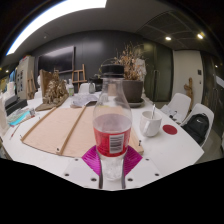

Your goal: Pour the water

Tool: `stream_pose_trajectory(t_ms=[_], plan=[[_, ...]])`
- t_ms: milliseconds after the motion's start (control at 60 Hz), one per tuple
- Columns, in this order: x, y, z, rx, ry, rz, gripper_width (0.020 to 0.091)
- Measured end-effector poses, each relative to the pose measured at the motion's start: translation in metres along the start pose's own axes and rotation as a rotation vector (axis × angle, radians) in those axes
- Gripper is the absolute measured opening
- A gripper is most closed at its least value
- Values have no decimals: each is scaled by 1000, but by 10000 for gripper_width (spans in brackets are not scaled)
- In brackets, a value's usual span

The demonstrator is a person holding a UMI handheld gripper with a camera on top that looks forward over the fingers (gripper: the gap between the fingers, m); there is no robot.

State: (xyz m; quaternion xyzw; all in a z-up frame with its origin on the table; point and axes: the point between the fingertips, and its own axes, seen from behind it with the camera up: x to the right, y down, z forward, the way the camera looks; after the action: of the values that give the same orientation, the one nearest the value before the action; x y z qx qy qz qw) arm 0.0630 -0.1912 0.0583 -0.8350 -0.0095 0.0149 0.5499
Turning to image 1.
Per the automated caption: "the wooden figure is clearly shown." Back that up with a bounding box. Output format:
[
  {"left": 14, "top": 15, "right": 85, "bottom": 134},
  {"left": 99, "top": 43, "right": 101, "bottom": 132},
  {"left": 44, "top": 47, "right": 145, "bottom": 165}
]
[{"left": 183, "top": 77, "right": 195, "bottom": 111}]

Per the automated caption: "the wooden easel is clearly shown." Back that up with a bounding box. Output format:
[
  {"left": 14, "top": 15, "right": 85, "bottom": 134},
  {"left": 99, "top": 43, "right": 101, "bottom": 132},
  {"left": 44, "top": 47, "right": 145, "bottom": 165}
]
[{"left": 70, "top": 63, "right": 88, "bottom": 93}]

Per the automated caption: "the black flat box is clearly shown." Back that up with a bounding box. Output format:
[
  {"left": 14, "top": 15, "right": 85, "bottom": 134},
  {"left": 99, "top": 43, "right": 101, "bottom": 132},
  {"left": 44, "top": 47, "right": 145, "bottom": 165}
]
[{"left": 3, "top": 94, "right": 28, "bottom": 116}]

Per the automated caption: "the long ceiling light strip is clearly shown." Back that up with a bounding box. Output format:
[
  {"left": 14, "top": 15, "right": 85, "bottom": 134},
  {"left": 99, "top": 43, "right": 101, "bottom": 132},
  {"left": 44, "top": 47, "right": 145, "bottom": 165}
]
[{"left": 5, "top": 0, "right": 108, "bottom": 56}]

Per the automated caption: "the clear plastic bottle red label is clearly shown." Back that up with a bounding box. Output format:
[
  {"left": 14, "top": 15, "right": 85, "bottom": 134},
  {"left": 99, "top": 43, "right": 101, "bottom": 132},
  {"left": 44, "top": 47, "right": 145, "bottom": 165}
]
[{"left": 92, "top": 64, "right": 133, "bottom": 183}]

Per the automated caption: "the beige wooden drawing board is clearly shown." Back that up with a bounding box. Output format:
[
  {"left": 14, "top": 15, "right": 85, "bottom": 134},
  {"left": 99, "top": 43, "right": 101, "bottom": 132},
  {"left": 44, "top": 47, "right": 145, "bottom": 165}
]
[{"left": 19, "top": 105, "right": 145, "bottom": 158}]

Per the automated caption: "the pile of printed papers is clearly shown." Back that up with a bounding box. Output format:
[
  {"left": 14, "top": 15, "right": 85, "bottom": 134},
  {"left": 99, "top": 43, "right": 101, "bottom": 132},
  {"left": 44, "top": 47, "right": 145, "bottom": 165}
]
[{"left": 70, "top": 93, "right": 100, "bottom": 108}]

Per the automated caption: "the grey plant saucer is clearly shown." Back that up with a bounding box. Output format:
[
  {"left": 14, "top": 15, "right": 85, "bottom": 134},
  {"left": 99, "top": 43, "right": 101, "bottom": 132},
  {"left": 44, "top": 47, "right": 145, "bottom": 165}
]
[{"left": 128, "top": 97, "right": 146, "bottom": 109}]

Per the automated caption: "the black backpack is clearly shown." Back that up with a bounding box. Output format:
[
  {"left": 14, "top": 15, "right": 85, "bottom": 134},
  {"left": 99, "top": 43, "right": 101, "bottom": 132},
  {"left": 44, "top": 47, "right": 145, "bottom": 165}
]
[{"left": 181, "top": 113, "right": 210, "bottom": 145}]

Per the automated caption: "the brown wooden panel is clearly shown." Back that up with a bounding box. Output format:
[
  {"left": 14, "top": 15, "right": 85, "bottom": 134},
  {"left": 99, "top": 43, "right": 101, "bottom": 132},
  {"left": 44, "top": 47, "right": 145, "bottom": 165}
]
[{"left": 39, "top": 69, "right": 54, "bottom": 98}]

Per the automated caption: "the white ceramic mug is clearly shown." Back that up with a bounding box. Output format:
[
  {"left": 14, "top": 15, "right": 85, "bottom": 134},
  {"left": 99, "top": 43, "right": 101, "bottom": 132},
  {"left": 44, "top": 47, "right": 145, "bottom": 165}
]
[{"left": 138, "top": 110, "right": 163, "bottom": 138}]

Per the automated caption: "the dried plant in grey pot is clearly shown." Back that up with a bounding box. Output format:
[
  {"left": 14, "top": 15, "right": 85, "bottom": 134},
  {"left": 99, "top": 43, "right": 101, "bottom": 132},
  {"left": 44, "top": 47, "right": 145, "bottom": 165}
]
[{"left": 113, "top": 42, "right": 148, "bottom": 104}]

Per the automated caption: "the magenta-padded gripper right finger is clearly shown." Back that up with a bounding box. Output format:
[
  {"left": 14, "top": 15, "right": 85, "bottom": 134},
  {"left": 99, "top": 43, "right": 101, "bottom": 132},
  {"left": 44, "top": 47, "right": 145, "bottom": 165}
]
[{"left": 121, "top": 145, "right": 163, "bottom": 190}]

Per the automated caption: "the small white green bottle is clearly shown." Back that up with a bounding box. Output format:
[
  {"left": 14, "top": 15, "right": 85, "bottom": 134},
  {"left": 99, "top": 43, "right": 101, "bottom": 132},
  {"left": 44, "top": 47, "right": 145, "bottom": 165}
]
[{"left": 67, "top": 78, "right": 75, "bottom": 98}]

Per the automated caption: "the colourful picture book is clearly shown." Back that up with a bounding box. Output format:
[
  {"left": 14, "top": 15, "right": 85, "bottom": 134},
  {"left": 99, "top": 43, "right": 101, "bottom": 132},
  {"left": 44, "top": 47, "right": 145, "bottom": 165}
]
[{"left": 6, "top": 107, "right": 36, "bottom": 127}]

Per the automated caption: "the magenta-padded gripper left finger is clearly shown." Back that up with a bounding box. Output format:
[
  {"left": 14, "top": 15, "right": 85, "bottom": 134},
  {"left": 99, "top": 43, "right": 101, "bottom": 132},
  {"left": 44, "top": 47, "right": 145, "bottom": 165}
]
[{"left": 62, "top": 145, "right": 104, "bottom": 190}]

